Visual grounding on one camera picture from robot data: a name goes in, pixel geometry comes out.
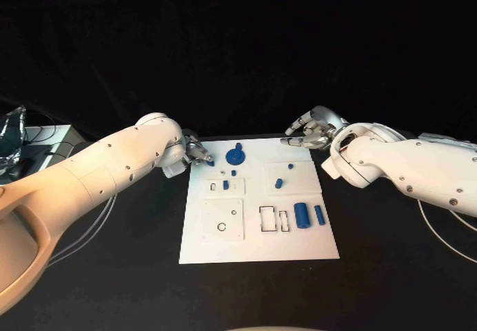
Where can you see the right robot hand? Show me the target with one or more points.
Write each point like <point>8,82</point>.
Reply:
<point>317,129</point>

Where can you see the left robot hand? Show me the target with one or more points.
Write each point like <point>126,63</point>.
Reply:
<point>195,151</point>

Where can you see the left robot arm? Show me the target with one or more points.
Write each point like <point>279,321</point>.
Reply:
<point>93,181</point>

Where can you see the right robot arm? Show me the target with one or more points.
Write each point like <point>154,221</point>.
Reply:
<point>403,165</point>

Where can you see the white task board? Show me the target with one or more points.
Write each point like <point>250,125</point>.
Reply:
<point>257,243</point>

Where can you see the blue gear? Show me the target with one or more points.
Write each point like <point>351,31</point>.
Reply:
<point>236,156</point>

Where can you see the thin blue cylinder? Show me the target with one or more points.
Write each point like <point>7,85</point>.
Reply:
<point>319,215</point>

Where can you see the large blue cylinder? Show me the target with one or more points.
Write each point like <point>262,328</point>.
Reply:
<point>302,215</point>

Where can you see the silver foil sheet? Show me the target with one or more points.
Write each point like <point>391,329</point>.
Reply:
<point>443,141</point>

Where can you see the white desk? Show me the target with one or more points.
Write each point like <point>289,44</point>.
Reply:
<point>41,144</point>

